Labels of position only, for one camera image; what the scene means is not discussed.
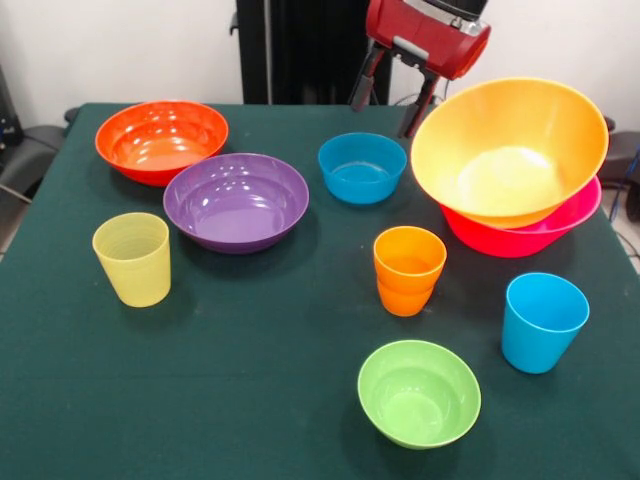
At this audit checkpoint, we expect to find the dark green table cloth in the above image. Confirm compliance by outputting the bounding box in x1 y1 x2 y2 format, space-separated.
0 102 640 480

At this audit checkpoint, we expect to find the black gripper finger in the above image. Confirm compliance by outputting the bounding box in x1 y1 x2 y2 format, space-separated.
349 41 387 113
397 69 445 139

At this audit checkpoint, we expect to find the small green plastic bowl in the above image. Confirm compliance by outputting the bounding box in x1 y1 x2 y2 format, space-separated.
356 339 483 450

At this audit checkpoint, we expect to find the large pink plastic bowl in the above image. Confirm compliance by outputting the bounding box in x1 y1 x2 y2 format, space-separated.
439 177 603 259

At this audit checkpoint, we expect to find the purple plastic bowl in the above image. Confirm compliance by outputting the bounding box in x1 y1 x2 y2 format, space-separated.
162 152 311 255

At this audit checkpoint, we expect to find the large orange plastic bowl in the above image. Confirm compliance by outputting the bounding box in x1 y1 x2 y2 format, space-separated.
409 76 610 230

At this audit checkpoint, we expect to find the blue plastic cup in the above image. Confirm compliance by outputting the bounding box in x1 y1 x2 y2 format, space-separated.
501 272 591 375

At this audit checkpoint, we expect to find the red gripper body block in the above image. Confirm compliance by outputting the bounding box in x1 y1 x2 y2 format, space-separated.
364 0 492 81

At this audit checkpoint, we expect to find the black wall cable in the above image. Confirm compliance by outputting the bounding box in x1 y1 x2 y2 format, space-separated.
394 77 451 106

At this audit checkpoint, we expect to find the orange plastic cup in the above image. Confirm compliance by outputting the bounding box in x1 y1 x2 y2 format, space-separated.
372 225 448 296
377 277 435 318

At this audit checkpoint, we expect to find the small blue plastic bowl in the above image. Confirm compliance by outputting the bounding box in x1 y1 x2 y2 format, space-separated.
317 131 409 206

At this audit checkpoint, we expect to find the pale yellow-green plastic cup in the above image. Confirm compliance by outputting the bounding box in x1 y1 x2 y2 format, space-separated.
91 212 172 308

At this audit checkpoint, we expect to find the black office chair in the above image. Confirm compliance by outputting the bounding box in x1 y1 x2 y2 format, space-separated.
597 115 640 224
0 64 66 201

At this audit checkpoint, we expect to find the red plastic bowl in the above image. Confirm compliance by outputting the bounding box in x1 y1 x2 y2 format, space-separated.
94 99 231 188

